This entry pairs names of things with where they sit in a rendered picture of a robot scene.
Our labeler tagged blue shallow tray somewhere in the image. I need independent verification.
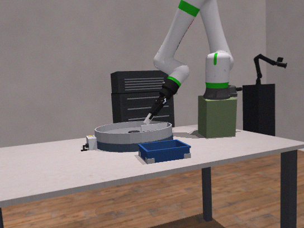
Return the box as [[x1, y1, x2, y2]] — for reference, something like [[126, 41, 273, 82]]
[[138, 139, 191, 164]]

